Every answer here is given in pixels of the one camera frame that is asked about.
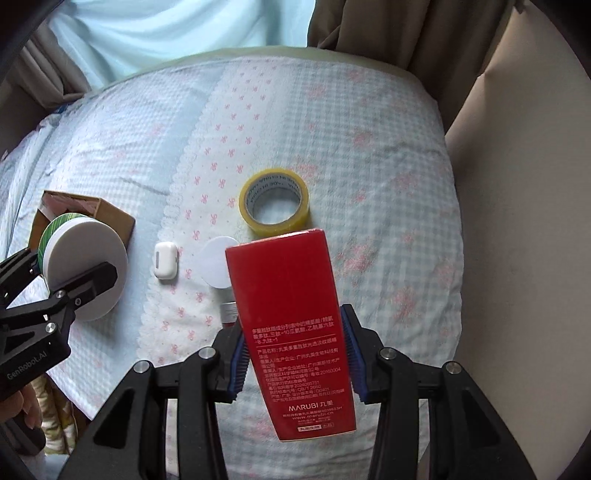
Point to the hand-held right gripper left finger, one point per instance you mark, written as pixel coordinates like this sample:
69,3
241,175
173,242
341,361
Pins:
237,357

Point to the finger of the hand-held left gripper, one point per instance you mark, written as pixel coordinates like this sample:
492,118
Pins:
18,270
94,279

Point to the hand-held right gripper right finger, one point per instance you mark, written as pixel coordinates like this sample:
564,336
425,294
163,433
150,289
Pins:
354,355

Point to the white round jar green band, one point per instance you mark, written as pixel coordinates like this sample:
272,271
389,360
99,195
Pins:
83,272

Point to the brown cardboard box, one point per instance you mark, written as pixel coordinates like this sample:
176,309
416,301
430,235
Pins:
104,217

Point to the red rectangular carton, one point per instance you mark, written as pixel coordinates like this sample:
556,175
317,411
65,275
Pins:
288,318

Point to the person's left hand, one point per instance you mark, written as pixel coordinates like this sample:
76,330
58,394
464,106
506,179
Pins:
25,404

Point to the small silver red tube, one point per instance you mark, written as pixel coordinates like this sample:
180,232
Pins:
228,314

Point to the white earbuds case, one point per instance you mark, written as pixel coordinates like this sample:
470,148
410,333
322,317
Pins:
163,260

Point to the floral bed sheet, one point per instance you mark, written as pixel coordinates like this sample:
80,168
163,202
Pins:
64,415

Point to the white round flat lid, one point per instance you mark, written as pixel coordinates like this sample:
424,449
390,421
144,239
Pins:
216,263

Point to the yellow packing tape roll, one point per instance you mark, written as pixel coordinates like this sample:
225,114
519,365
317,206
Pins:
276,201

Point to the brown curtain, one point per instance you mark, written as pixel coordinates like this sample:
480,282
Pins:
44,76
406,32

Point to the beige padded headboard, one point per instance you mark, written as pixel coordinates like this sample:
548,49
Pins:
521,221

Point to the checked blanket pink bows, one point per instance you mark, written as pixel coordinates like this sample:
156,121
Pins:
295,134

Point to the light blue sheer curtain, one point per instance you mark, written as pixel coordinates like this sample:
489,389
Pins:
175,32

